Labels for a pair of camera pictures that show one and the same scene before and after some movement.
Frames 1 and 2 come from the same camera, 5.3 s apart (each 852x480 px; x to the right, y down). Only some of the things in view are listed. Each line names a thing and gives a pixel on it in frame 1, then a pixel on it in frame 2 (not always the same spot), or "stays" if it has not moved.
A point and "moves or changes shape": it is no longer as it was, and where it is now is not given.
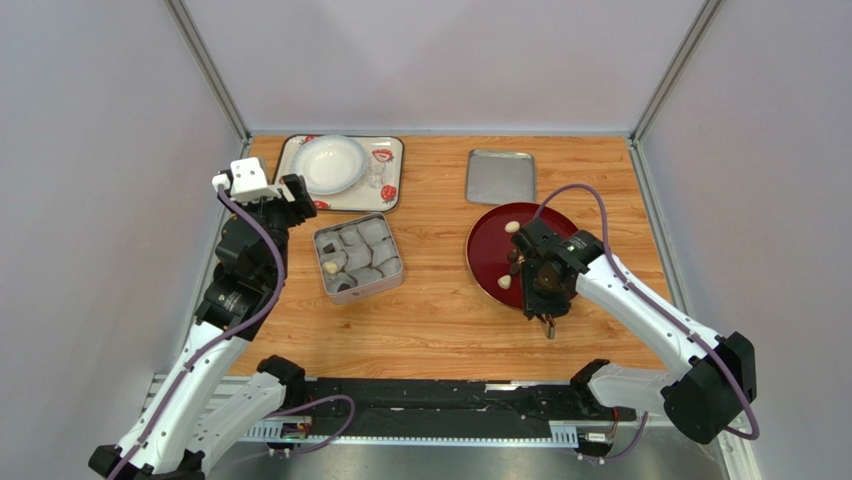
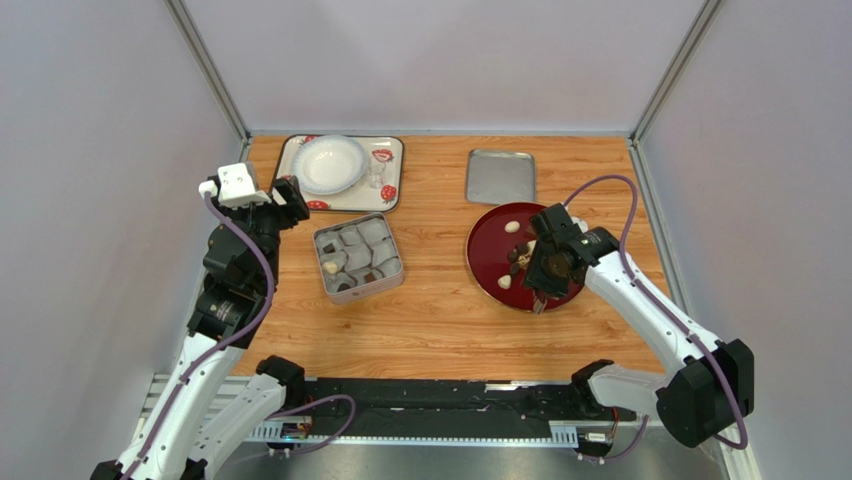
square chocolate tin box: (358, 257) stays
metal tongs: (549, 325) moves or changes shape
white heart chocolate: (505, 281) stays
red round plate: (488, 247) stays
